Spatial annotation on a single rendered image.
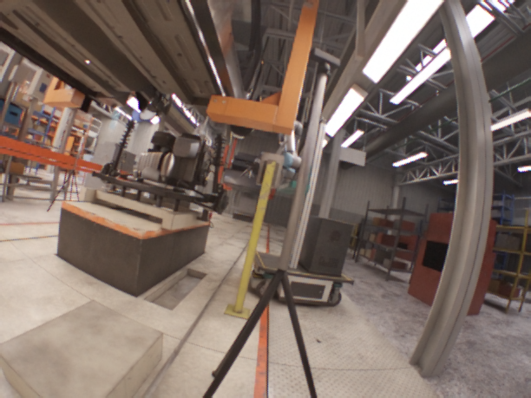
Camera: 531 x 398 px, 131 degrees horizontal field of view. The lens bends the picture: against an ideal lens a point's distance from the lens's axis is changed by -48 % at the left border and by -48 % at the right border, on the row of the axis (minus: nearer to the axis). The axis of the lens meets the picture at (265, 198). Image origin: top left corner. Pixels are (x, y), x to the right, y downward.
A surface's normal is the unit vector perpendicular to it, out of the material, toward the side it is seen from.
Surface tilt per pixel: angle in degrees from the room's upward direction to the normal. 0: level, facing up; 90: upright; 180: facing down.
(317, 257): 90
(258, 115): 90
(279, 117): 90
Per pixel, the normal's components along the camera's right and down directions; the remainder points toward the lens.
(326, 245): 0.14, -0.01
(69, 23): 0.83, 0.56
